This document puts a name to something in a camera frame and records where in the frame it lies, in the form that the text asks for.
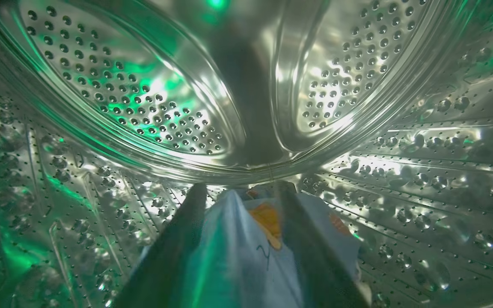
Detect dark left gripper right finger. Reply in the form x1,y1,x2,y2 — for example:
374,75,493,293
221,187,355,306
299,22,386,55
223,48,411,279
277,181,370,308

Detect blue cartoon print garment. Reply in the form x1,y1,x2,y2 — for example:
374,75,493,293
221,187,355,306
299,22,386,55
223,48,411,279
133,186,373,308

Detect steel perforated washer drum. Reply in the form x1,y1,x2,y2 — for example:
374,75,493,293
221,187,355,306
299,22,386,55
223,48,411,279
0,0,493,308

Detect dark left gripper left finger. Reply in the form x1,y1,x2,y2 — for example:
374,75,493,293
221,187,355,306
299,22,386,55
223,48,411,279
114,184,208,308

